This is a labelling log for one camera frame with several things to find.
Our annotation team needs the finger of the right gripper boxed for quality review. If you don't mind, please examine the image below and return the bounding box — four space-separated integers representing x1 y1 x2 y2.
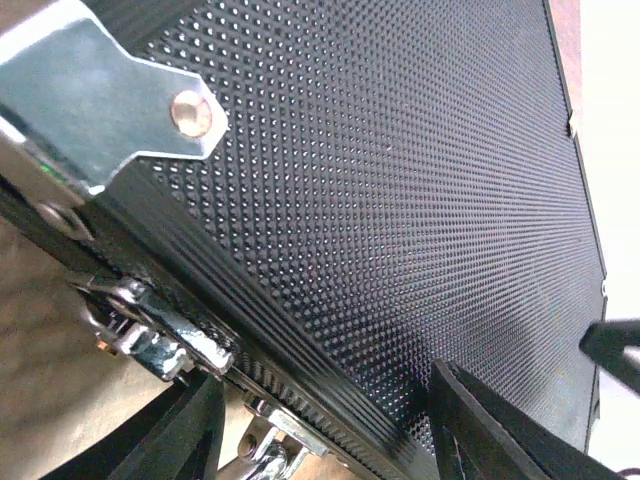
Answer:
579 319 639 394

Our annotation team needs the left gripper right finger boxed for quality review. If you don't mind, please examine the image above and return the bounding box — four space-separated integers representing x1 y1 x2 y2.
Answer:
429 360 621 479

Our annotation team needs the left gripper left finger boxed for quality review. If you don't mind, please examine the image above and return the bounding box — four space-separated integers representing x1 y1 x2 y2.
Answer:
45 372 225 479

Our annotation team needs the black poker case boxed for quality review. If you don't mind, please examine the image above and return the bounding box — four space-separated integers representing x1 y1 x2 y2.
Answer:
1 1 606 479

